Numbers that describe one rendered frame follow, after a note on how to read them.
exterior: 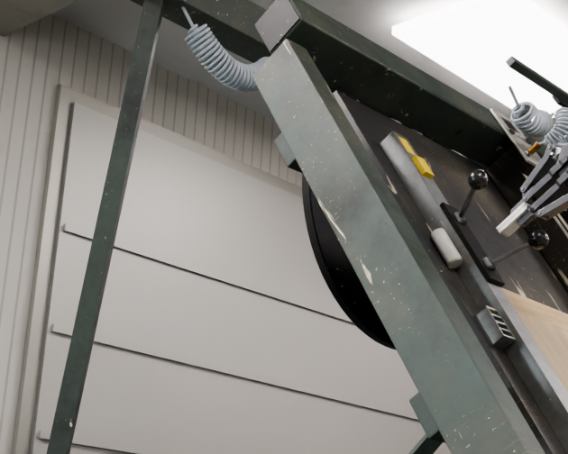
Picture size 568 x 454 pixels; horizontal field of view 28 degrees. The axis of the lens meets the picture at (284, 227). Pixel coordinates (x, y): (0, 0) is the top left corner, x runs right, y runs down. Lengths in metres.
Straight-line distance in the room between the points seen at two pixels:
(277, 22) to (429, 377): 0.84
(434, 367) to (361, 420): 4.55
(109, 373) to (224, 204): 1.15
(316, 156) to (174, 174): 3.47
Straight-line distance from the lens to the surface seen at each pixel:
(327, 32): 2.30
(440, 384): 1.78
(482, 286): 2.09
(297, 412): 5.94
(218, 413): 5.52
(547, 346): 2.17
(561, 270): 2.59
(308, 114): 2.13
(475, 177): 2.10
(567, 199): 2.00
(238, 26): 2.82
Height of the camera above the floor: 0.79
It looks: 18 degrees up
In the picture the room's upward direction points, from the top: 3 degrees clockwise
